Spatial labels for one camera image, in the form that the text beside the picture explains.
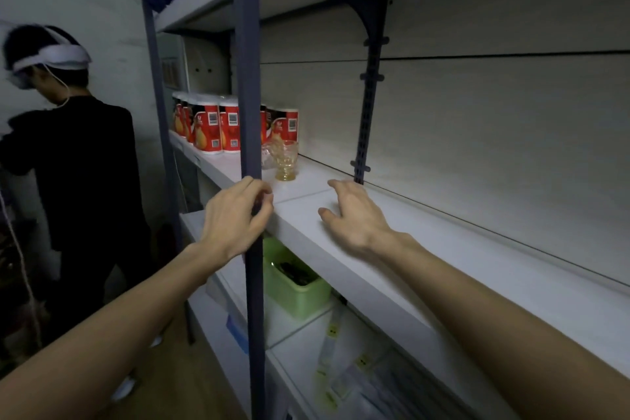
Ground green plastic box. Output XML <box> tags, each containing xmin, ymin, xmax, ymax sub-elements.
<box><xmin>262</xmin><ymin>236</ymin><xmax>333</xmax><ymax>321</ymax></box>

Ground white wall box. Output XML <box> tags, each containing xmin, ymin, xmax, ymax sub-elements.
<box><xmin>183</xmin><ymin>35</ymin><xmax>232</xmax><ymax>96</ymax></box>

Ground white headset cable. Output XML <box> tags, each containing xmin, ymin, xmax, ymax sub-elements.
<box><xmin>43</xmin><ymin>64</ymin><xmax>72</xmax><ymax>109</ymax></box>

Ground pile of clear packets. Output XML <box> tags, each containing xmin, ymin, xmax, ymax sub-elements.
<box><xmin>315</xmin><ymin>306</ymin><xmax>473</xmax><ymax>420</ymax></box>

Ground grey metal shelf post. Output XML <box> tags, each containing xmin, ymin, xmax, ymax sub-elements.
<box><xmin>231</xmin><ymin>0</ymin><xmax>267</xmax><ymax>420</ymax></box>
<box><xmin>134</xmin><ymin>0</ymin><xmax>196</xmax><ymax>344</ymax></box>

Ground blue shelf tag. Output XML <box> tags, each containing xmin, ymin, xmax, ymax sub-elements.
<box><xmin>226</xmin><ymin>315</ymin><xmax>249</xmax><ymax>354</ymax></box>

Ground grey metal shelf bracket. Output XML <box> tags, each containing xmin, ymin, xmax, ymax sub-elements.
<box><xmin>279</xmin><ymin>0</ymin><xmax>390</xmax><ymax>185</ymax></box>

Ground clear glass cup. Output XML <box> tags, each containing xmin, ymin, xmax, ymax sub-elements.
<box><xmin>272</xmin><ymin>139</ymin><xmax>299</xmax><ymax>182</ymax></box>

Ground person's left hand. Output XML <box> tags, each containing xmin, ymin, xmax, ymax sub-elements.
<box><xmin>198</xmin><ymin>177</ymin><xmax>274</xmax><ymax>263</ymax></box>

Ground person's right forearm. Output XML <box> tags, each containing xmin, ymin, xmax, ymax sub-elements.
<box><xmin>374</xmin><ymin>232</ymin><xmax>630</xmax><ymax>420</ymax></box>

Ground person's right hand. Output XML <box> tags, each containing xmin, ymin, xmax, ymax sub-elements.
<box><xmin>318</xmin><ymin>179</ymin><xmax>395</xmax><ymax>257</ymax></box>

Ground white headset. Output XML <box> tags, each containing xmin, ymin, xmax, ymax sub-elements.
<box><xmin>7</xmin><ymin>27</ymin><xmax>93</xmax><ymax>90</ymax></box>

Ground row of red snack cans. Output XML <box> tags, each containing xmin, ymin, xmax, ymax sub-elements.
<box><xmin>171</xmin><ymin>91</ymin><xmax>299</xmax><ymax>154</ymax></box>

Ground person's left forearm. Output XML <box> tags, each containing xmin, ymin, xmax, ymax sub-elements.
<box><xmin>0</xmin><ymin>241</ymin><xmax>220</xmax><ymax>420</ymax></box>

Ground thin hanging rope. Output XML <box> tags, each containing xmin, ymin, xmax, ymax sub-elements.
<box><xmin>0</xmin><ymin>188</ymin><xmax>44</xmax><ymax>351</ymax></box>

